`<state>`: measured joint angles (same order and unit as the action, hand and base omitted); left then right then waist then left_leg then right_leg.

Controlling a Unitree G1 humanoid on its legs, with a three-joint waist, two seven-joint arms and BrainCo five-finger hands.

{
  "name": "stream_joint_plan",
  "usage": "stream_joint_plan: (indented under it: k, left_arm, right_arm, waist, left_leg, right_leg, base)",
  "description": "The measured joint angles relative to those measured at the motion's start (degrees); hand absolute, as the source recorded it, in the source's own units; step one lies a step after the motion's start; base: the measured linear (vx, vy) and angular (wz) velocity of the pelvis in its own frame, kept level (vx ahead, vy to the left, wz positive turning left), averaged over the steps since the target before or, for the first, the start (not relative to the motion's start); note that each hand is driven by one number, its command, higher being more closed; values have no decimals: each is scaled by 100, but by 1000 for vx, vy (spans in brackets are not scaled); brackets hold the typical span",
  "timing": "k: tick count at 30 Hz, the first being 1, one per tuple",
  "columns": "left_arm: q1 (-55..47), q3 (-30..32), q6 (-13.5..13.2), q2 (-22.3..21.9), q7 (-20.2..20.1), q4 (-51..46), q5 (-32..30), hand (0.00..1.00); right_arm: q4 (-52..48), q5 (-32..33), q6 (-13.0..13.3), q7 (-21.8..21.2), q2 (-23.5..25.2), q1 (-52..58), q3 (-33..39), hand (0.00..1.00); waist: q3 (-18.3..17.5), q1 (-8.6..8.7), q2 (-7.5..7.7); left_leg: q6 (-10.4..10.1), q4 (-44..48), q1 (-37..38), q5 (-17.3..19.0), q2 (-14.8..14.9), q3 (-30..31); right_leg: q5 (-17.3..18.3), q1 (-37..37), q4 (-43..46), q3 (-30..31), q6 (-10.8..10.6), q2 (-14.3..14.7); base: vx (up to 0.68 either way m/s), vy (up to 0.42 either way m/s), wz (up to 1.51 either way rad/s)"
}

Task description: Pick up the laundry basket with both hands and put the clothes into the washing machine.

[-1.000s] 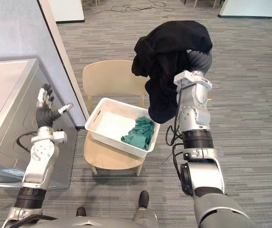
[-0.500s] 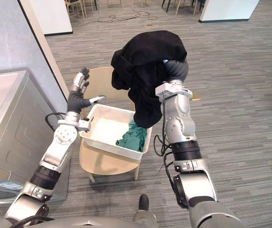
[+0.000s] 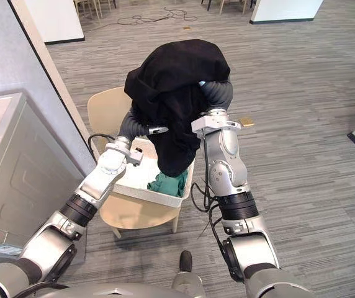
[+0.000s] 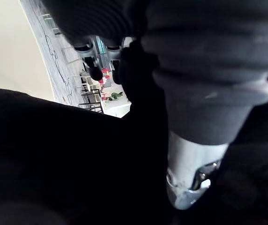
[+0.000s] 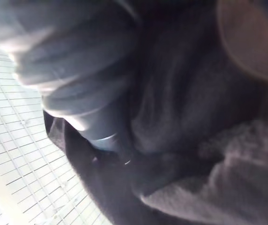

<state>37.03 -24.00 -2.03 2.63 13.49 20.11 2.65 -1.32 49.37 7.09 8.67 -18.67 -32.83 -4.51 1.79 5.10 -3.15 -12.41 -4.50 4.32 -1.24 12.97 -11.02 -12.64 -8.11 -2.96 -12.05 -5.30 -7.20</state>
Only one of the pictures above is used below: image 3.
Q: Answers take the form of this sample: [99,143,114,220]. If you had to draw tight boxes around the black-clothed robot right hand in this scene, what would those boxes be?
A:
[198,79,235,111]

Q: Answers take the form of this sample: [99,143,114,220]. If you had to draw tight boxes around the black-clothed robot left hand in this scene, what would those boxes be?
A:
[117,108,169,141]

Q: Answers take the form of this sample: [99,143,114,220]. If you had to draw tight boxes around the black garment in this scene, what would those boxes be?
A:
[124,38,231,178]

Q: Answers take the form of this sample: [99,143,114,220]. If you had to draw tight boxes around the white plastic laundry basket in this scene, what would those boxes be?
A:
[110,136,195,209]

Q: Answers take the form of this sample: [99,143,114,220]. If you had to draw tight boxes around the silver washing machine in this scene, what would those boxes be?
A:
[0,92,89,268]

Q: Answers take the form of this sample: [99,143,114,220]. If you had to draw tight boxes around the label sticker on washing machine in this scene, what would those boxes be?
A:
[0,244,24,257]

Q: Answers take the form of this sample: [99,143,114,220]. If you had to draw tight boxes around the beige wooden chair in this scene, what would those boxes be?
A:
[86,86,182,239]

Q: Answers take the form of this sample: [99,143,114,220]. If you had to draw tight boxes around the green garment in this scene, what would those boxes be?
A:
[147,171,189,198]

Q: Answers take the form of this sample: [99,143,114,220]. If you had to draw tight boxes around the dark-legged chairs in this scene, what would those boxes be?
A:
[200,0,256,16]

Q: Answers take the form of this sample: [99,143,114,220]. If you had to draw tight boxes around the wooden chairs with thin legs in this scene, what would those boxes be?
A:
[73,0,120,20]

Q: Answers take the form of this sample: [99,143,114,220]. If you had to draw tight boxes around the silver robot leg, dark foot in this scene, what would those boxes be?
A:
[171,250,204,298]

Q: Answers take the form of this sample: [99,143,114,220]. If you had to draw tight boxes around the silver robot torso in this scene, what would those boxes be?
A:
[19,281,178,298]

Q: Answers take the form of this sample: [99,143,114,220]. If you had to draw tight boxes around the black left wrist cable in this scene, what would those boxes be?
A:
[87,133,116,163]

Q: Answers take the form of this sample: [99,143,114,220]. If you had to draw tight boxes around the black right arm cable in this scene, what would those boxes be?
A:
[191,130,228,252]

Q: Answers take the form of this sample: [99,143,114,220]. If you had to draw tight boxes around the black cable on floor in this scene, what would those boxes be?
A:
[117,6,199,26]

